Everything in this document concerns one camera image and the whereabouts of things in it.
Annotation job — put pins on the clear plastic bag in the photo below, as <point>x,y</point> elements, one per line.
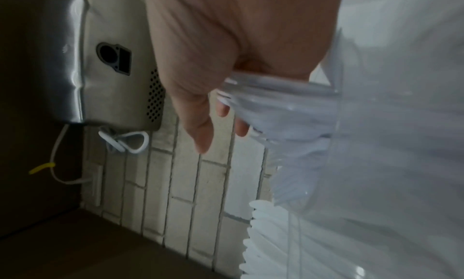
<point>380,128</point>

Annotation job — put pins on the stainless steel hand dryer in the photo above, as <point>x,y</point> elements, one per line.
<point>108,94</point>

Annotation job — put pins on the person's right hand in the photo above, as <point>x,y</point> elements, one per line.
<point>224,28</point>

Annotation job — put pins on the bundle of white plastic cutlery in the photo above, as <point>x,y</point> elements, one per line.
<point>290,234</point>

